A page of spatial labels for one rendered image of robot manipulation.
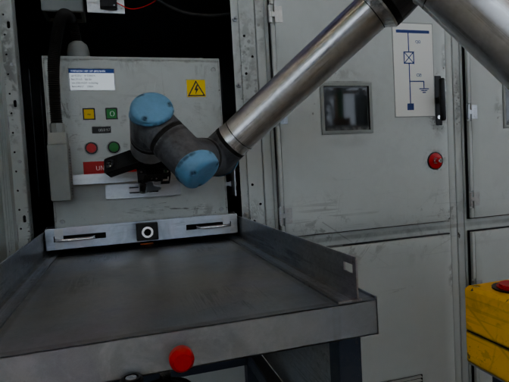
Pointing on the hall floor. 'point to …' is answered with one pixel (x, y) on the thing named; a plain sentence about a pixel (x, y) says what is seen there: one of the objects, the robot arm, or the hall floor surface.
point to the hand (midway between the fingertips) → (140, 189)
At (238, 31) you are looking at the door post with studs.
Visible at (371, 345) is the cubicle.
